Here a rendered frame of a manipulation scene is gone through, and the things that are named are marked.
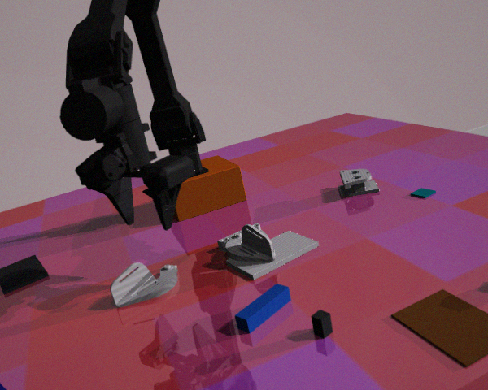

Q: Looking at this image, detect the blue rectangular block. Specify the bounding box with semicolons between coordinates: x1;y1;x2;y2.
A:
234;283;291;333

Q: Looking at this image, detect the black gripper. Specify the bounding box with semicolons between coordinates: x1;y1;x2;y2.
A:
95;117;195;231

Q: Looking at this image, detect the teal flat plate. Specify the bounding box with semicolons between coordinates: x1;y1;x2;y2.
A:
411;188;436;198

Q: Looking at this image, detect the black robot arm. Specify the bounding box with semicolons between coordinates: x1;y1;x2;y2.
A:
59;0;209;192

